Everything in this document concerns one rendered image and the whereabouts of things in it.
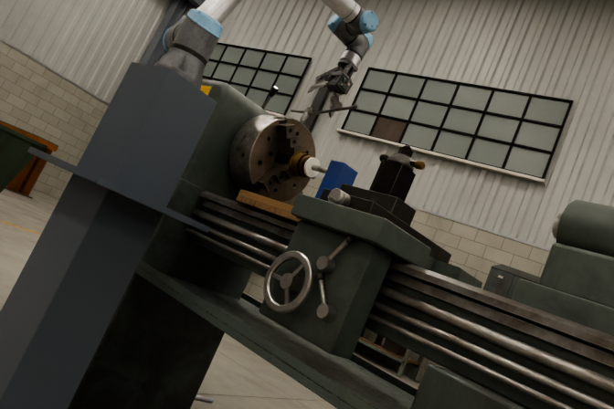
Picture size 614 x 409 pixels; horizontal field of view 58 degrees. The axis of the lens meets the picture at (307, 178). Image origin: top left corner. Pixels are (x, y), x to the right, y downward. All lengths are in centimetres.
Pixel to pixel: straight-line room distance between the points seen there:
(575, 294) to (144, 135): 112
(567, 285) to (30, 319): 130
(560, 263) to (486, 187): 765
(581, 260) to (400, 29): 972
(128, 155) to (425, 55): 902
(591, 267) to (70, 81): 1236
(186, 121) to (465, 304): 92
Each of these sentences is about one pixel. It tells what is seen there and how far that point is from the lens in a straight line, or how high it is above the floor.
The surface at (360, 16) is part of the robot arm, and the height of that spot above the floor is 164.
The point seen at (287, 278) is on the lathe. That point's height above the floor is 71.
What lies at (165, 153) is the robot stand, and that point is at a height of 89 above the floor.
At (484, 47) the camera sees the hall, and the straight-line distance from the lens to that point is 1006.
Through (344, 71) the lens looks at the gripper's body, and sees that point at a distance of 212.
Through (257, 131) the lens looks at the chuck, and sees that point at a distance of 194.
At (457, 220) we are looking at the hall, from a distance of 877.
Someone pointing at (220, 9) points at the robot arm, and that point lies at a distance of 191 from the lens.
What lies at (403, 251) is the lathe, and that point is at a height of 88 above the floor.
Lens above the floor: 74
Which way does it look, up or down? 9 degrees up
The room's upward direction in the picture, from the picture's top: 24 degrees clockwise
